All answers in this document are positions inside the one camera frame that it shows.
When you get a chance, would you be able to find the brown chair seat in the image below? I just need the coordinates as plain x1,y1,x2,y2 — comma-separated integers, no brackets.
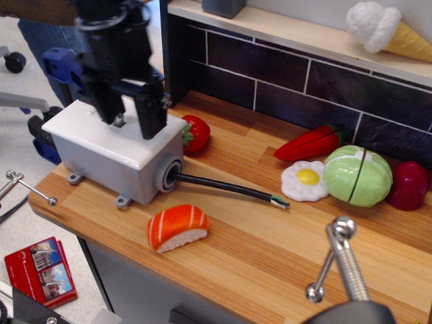
1,0,76,26

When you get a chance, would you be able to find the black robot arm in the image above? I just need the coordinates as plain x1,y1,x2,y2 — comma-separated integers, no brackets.
73,1,170,140

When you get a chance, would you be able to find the grey block on shelf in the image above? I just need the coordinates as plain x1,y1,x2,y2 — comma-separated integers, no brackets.
202,0,246,18

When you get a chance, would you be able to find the metal clamp handle left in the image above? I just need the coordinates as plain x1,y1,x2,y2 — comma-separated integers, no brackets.
0,170,58,207

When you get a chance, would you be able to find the metal clamp screw right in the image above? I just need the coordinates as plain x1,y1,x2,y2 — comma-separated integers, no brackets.
305,216,371,303

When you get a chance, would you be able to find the black power cable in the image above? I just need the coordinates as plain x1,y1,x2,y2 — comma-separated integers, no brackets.
171,173,291,210

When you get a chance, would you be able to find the grey cabinet drawer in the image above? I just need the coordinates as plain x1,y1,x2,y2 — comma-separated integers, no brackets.
78,238,246,323

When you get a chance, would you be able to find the ice cream cone toy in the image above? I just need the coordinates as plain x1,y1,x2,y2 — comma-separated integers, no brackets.
346,1,431,63

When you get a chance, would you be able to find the grey chair leg with caster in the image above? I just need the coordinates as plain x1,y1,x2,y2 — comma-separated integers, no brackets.
1,45,61,114

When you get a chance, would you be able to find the dark red pepper toy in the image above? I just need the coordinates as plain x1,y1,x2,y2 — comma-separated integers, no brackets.
385,161,431,211

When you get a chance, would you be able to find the fried egg toy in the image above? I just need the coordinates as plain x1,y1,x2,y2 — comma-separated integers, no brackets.
281,161,329,202

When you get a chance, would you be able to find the green cabbage toy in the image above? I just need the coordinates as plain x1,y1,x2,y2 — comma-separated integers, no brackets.
323,145,393,207

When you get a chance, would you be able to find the red chili pepper toy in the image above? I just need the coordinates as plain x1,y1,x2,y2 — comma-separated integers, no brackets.
273,124,350,161

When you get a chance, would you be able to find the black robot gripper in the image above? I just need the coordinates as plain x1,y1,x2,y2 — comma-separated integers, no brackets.
76,23,171,141

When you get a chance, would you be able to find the clear light switch toggle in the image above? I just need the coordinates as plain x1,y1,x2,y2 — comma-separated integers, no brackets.
113,113,126,128

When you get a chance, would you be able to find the blue bar clamp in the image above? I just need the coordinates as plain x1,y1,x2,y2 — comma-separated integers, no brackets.
28,48,96,165

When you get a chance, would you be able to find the white grey switch box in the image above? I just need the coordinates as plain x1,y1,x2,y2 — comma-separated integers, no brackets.
42,98,187,206

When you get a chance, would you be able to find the salmon sushi toy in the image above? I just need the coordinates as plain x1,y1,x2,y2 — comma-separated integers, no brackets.
146,205,211,254

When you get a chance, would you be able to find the dark tiled backsplash shelf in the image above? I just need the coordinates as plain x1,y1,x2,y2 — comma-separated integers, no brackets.
160,1,431,168

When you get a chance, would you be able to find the red strawberry toy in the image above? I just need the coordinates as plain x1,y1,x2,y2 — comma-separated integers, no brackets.
182,115,211,153

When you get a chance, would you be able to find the red booklet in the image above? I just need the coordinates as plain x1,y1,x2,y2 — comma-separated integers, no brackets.
4,237,78,309

